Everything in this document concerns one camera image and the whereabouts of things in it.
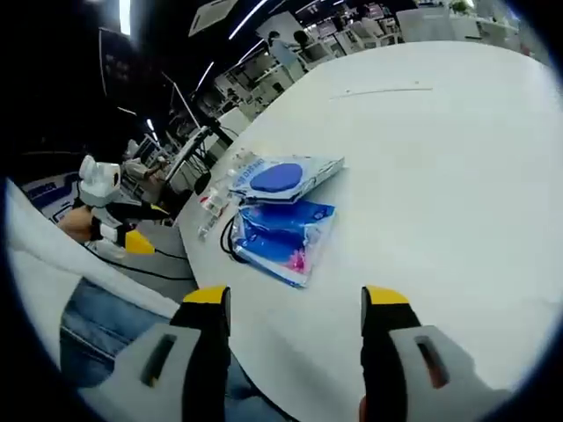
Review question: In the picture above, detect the person's white shirt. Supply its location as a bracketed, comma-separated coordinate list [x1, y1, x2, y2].
[4, 178, 200, 389]

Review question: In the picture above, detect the white table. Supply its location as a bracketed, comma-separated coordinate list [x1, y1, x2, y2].
[178, 41, 560, 418]

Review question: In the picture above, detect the thin white strip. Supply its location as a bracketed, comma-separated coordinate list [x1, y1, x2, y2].
[329, 86, 435, 100]

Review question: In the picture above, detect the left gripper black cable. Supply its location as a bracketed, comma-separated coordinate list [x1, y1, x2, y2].
[85, 244, 195, 281]

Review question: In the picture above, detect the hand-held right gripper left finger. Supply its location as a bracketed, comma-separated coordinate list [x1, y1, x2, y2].
[77, 285, 232, 422]

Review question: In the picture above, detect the large packet with blue oval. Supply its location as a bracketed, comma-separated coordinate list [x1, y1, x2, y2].
[227, 153, 347, 207]

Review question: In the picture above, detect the person's left hand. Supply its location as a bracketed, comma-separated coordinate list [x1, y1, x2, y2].
[56, 205, 96, 242]

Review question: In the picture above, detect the small blue packet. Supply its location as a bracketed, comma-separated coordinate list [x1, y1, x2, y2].
[231, 200, 339, 290]

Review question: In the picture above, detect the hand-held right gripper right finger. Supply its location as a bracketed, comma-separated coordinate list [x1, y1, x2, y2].
[360, 285, 514, 422]

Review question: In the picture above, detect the clear plastic water bottle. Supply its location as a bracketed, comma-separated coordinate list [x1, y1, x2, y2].
[196, 186, 230, 244]

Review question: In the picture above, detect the black tripod stand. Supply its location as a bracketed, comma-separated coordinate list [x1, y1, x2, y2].
[160, 72, 234, 194]

